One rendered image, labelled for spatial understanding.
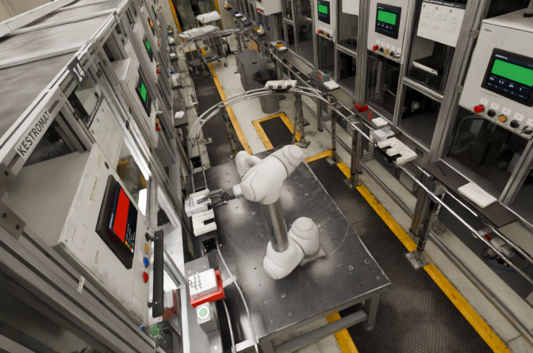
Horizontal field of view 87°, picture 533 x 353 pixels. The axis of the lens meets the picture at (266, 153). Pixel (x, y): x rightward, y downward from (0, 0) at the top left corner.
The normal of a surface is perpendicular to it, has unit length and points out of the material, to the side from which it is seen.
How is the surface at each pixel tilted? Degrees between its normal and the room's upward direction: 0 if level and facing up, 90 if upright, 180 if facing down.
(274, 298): 0
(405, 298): 0
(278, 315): 0
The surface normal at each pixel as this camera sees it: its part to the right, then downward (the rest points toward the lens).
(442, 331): -0.15, -0.78
